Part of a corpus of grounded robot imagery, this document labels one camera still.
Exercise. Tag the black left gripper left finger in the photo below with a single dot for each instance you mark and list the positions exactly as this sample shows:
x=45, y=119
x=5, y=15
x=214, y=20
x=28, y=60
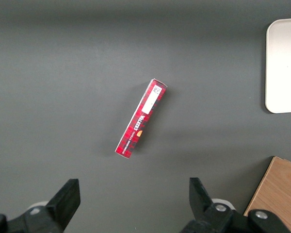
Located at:
x=63, y=199

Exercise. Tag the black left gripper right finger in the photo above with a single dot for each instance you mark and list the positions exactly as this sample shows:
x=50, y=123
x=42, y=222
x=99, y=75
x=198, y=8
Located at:
x=201, y=199

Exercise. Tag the wooden drawer cabinet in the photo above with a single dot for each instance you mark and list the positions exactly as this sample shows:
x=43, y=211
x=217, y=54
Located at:
x=279, y=187

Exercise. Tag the red shortbread cookie box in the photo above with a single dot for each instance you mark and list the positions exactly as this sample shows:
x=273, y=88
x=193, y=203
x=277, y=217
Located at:
x=140, y=119

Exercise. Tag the beige rectangular tray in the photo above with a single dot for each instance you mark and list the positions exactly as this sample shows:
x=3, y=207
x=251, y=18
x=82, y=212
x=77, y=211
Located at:
x=285, y=68

